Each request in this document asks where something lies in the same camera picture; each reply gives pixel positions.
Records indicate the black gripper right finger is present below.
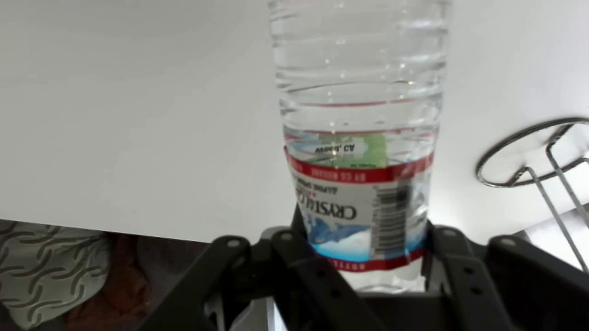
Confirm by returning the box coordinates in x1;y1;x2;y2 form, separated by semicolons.
421;221;589;331

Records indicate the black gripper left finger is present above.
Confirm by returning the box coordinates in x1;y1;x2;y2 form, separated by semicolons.
136;207;388;331

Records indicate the clear plastic water bottle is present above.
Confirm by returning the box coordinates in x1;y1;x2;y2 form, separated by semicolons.
265;0;455;295

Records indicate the metal paper towel holder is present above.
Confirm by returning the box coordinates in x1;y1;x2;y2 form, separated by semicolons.
475;117;589;273

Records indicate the grey wave patterned fabric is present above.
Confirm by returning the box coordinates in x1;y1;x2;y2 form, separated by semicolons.
0;220;114;331

